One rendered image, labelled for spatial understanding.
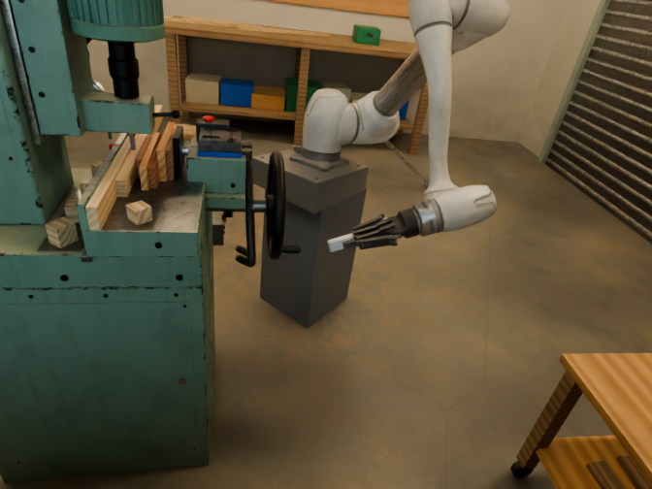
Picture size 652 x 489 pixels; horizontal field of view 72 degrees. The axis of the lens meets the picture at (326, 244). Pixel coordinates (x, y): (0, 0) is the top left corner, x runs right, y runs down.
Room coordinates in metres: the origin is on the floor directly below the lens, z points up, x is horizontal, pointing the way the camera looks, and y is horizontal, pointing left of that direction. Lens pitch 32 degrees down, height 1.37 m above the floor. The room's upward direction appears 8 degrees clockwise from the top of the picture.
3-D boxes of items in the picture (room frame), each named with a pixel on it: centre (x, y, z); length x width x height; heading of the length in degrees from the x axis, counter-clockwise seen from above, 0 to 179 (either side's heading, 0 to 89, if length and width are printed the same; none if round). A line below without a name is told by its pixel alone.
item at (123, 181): (1.10, 0.51, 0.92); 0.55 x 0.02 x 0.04; 14
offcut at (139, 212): (0.75, 0.37, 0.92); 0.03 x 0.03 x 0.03; 56
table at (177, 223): (1.01, 0.38, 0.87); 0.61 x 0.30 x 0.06; 14
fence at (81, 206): (0.98, 0.52, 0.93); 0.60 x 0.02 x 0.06; 14
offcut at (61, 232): (0.78, 0.56, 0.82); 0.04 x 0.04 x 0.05; 67
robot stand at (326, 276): (1.69, 0.07, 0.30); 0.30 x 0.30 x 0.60; 55
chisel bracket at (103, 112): (0.97, 0.50, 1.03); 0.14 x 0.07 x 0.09; 104
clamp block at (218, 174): (1.03, 0.30, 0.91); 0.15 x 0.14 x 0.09; 14
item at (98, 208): (0.98, 0.50, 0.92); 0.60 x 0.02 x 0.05; 14
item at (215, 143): (1.04, 0.29, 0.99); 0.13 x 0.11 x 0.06; 14
